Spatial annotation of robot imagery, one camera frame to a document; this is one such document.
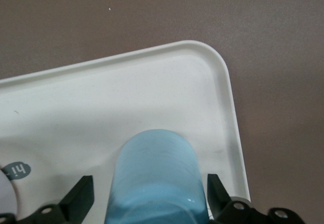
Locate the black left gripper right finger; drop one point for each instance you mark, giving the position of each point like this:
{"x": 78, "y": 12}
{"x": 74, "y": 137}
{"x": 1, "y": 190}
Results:
{"x": 217, "y": 198}

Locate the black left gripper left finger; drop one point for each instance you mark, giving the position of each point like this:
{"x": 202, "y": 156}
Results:
{"x": 78, "y": 198}

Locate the light blue cup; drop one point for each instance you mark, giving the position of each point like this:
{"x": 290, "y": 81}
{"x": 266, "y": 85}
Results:
{"x": 157, "y": 173}

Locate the white bowl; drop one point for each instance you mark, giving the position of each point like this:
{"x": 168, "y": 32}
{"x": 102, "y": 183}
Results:
{"x": 5, "y": 193}

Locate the cream plastic tray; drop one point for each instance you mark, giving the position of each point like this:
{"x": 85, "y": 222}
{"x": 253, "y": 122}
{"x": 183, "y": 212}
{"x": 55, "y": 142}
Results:
{"x": 126, "y": 102}

